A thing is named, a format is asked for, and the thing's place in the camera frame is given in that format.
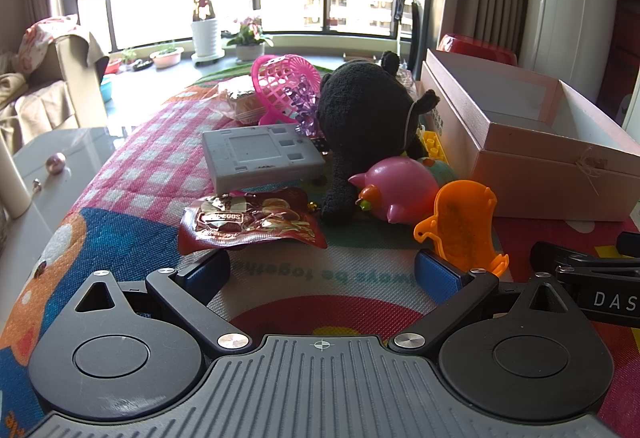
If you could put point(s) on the dark shallow tray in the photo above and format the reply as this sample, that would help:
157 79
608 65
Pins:
141 64

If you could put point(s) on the red basin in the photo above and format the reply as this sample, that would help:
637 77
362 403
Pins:
114 66

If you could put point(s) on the grey electronic toy console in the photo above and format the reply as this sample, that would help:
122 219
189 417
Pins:
260 152

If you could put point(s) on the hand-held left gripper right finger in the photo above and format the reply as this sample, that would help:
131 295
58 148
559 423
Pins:
440 275

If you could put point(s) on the small metal bell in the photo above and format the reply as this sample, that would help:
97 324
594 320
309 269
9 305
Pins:
36 185

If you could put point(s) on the beige armchair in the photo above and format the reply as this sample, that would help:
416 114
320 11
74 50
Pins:
50 102

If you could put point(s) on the pale pink cardboard box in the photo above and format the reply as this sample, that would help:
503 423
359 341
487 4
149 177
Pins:
540 188

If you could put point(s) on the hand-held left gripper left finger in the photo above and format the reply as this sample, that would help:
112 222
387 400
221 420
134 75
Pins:
205 275

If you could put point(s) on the yellow building block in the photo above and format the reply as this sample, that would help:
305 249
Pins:
432 145

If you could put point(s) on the pink basin with seedlings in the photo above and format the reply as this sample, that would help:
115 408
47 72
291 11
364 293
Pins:
167 58

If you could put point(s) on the black plush toy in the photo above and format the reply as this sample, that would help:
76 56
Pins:
365 117

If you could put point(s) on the small pink ball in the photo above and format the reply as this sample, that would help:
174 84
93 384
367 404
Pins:
56 162

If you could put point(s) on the small gold bell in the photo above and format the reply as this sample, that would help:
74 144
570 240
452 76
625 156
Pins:
313 206

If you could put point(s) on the bread packet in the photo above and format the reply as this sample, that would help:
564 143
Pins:
240 100

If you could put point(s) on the white cylinder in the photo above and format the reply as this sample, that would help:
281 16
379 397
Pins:
14 188

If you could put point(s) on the colourful cartoon play mat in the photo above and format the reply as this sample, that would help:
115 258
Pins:
150 152

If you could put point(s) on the teal toy ball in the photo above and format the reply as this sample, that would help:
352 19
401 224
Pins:
444 171

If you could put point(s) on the black stand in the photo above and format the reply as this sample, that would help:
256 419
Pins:
416 37

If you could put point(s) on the blue basin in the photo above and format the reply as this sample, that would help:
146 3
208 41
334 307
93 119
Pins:
107 88

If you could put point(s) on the dark wooden furniture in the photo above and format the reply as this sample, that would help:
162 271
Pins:
625 47

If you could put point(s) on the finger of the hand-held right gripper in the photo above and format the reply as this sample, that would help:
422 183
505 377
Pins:
575 257
630 243

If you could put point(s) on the purple crinkled wrapper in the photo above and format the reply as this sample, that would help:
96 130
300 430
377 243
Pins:
305 110

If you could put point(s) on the pink flowers in pot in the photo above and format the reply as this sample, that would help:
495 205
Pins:
249 51

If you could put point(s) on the red snack packet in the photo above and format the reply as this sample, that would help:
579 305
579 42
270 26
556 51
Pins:
250 218

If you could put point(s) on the pink pig toy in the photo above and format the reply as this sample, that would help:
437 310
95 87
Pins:
405 188

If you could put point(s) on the red stool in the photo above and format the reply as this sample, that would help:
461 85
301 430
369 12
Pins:
475 45

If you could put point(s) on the patterned cloth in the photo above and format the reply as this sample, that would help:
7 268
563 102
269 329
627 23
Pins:
45 37

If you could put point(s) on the small green potted plant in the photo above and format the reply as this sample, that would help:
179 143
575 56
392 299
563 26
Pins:
128 56

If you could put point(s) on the pink plastic basket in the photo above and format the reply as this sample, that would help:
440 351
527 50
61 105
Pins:
280 82

